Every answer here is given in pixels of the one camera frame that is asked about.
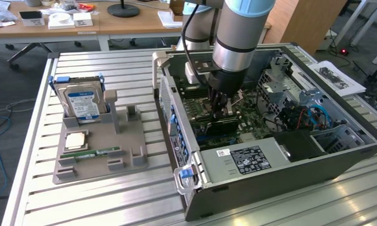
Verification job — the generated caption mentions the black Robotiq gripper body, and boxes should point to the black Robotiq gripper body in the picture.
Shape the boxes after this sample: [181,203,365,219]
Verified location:
[207,69,247,97]

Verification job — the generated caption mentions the graphics card with black fan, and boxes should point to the graphics card with black fan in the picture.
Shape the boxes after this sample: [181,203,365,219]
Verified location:
[199,114,240,137]

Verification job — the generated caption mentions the CPU socket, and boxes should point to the CPU socket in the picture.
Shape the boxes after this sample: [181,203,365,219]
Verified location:
[200,97,213,115]

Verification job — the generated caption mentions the metal socket cover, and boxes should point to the metal socket cover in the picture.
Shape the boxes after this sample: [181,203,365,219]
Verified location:
[235,89,245,106]

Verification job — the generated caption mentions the green motherboard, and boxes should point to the green motherboard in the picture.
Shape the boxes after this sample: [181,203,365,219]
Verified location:
[175,77,283,151]

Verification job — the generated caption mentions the perforated metal disk bay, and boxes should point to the perforated metal disk bay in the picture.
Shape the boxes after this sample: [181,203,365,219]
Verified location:
[257,53,305,111]

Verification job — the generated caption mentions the grey power supply unit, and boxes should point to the grey power supply unit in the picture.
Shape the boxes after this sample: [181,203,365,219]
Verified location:
[200,137,292,184]

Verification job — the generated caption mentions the white paper stack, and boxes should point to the white paper stack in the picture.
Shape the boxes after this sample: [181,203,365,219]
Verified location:
[157,9,185,29]

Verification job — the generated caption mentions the printed paper sheets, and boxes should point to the printed paper sheets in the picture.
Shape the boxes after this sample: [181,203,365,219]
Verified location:
[308,60,367,97]

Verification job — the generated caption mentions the wooden cabinet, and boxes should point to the wooden cabinet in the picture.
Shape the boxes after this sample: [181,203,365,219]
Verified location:
[264,0,348,55]

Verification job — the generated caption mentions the grey metal disk bay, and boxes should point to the grey metal disk bay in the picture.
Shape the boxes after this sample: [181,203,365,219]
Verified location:
[311,124,365,153]

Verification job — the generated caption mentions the open grey PC case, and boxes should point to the open grey PC case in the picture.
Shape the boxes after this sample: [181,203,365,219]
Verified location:
[152,42,377,222]

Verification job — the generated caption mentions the grey plastic parts rack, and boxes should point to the grey plastic parts rack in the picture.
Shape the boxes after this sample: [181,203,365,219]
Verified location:
[52,89,149,185]

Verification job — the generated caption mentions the hard disk with blue label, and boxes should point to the hard disk with blue label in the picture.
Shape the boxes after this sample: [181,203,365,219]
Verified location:
[48,75,111,121]

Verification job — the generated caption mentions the black round lamp base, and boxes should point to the black round lamp base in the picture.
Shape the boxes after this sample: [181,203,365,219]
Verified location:
[107,0,141,18]

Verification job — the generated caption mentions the green RAM stick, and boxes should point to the green RAM stick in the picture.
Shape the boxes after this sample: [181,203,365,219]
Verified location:
[60,146,120,159]

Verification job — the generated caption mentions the CPU with silver lid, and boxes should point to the CPU with silver lid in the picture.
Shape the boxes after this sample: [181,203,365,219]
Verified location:
[64,132,89,151]

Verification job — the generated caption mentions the small white box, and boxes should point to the small white box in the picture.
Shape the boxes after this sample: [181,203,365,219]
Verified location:
[72,12,93,27]

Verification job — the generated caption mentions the white boxes on desk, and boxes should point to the white boxes on desk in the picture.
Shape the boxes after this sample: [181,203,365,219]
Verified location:
[48,13,76,30]

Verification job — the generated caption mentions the black desk leg with casters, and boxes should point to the black desk leg with casters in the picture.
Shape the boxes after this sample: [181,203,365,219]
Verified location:
[8,42,55,70]

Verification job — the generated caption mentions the wooden desk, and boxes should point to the wooden desk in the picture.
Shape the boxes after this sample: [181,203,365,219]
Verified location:
[0,0,271,45]

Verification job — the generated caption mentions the white box with black top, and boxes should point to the white box with black top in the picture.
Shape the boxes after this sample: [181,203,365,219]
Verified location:
[19,11,45,27]

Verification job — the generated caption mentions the clear plastic bag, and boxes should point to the clear plastic bag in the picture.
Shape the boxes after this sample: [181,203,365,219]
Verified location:
[0,0,19,22]

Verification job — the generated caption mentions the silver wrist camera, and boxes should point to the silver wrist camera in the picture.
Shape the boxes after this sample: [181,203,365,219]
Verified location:
[184,61,205,84]

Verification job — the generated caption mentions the red wire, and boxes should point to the red wire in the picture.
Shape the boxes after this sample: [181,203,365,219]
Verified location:
[297,108,307,129]

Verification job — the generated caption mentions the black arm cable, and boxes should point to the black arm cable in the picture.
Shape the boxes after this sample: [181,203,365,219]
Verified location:
[181,0,208,85]

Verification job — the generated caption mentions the blue wire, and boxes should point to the blue wire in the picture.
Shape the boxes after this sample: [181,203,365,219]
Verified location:
[308,105,333,130]

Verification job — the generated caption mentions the white floor cable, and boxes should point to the white floor cable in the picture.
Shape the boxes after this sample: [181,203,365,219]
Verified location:
[0,98,35,113]

